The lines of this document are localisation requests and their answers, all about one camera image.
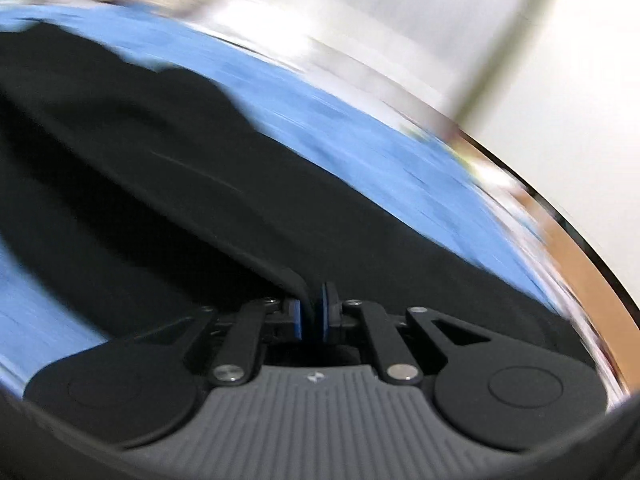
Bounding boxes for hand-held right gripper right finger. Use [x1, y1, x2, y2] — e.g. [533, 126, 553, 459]
[320, 281, 488, 386]

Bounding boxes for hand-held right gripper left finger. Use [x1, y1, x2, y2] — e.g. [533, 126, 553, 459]
[117, 297, 305, 386]

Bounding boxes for black pants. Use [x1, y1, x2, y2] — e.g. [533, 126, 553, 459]
[0, 22, 598, 376]

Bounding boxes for blue plaid blanket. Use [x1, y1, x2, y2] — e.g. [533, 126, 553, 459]
[0, 0, 556, 396]

